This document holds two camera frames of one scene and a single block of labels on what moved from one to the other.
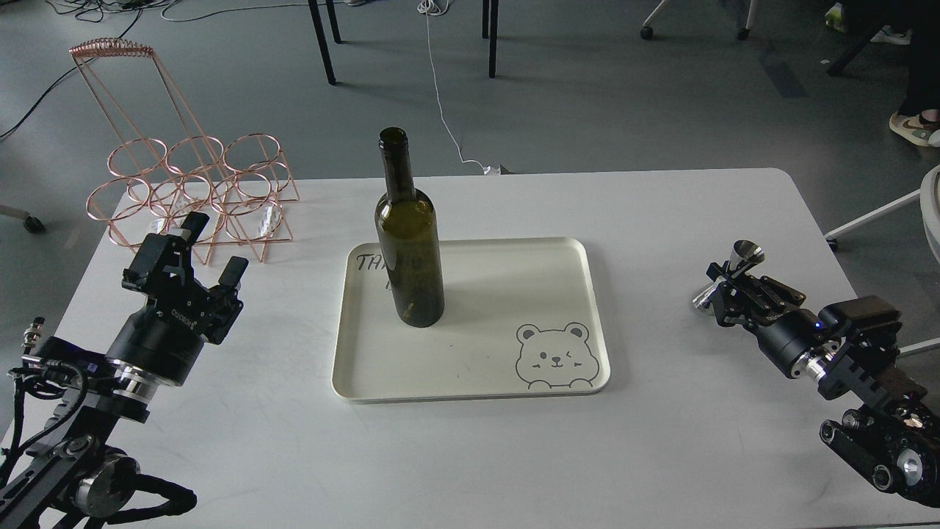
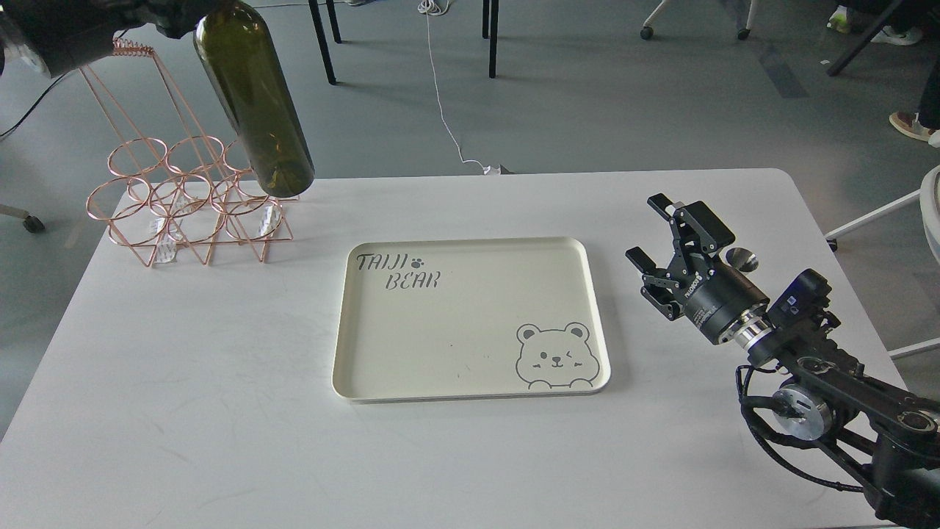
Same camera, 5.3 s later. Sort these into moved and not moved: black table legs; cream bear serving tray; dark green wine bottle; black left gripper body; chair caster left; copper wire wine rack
Moved: black left gripper body; dark green wine bottle
Not moved: chair caster left; copper wire wine rack; black table legs; cream bear serving tray
